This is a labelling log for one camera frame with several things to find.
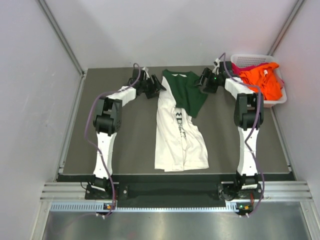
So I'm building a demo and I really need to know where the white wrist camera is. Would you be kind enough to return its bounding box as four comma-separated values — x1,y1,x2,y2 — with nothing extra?
213,58,221,67
142,67,150,79

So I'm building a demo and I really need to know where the left aluminium frame post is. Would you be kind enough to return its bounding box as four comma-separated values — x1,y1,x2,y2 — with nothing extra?
36,0,85,76

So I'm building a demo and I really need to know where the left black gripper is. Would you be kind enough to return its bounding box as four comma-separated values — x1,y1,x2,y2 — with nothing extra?
139,73,166,99

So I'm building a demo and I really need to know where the right aluminium frame post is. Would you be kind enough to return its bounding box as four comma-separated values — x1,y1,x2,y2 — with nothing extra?
267,0,307,56

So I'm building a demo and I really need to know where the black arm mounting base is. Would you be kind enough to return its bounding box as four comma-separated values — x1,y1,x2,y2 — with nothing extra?
83,173,263,208

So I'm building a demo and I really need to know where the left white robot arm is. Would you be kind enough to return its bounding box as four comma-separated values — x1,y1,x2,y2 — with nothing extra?
84,63,167,201

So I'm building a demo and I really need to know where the orange t-shirt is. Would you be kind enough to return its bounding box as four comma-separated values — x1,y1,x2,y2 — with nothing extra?
239,62,283,101

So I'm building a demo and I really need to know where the white plastic laundry basket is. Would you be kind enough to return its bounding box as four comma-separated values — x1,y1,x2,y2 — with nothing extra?
230,53,287,108

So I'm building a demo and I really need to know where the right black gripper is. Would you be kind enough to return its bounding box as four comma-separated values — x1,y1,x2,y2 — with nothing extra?
194,68,222,94

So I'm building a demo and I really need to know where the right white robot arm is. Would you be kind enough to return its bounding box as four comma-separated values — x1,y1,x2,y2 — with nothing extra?
195,66,264,198

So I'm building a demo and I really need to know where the white and green t-shirt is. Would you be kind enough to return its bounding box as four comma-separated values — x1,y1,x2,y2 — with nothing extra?
154,69,209,172

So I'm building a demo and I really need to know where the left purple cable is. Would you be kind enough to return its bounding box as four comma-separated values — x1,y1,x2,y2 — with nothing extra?
83,62,141,217

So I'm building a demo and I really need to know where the pink t-shirt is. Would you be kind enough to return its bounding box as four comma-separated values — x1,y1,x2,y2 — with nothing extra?
232,62,285,89

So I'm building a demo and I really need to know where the grey slotted cable duct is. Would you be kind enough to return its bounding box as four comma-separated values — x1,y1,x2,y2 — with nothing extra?
50,202,249,213

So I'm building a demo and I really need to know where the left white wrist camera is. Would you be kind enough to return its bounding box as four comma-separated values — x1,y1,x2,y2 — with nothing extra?
142,67,150,79

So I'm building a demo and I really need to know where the aluminium frame post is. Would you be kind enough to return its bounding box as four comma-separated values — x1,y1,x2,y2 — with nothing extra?
36,0,85,76
267,0,307,56

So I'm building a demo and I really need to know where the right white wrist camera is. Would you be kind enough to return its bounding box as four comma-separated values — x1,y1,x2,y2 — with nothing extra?
213,58,221,67

